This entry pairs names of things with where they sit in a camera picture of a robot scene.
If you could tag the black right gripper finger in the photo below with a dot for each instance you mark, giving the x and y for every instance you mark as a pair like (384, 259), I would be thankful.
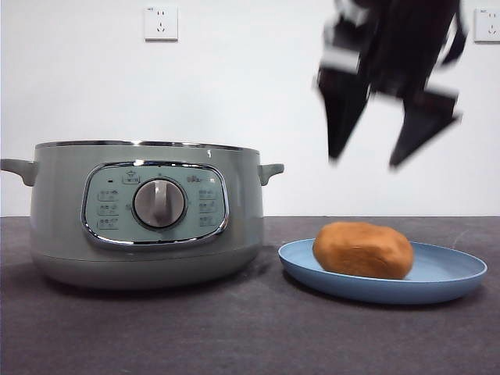
(420, 125)
(341, 109)

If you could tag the brown potato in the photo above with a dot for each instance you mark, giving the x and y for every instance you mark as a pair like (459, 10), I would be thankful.
(363, 252)

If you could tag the blue round plate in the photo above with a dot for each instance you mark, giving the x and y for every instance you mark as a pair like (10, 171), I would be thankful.
(441, 273)

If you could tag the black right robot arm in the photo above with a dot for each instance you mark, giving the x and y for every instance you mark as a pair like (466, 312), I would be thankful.
(394, 43)

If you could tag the pale green electric steamer pot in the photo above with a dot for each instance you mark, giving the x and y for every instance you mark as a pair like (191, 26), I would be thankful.
(58, 218)

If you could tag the white wall socket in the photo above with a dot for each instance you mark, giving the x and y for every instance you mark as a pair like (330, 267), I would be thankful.
(488, 26)
(161, 23)

